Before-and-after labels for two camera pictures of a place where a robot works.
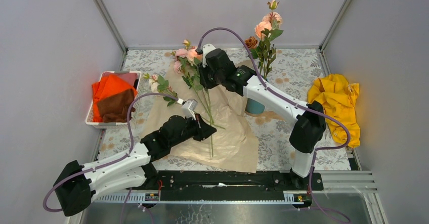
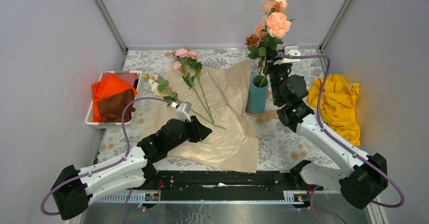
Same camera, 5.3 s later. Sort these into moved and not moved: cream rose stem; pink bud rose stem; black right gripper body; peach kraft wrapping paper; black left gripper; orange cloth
Moved: pink bud rose stem; black right gripper body
Not moved: peach kraft wrapping paper; black left gripper; orange cloth; cream rose stem
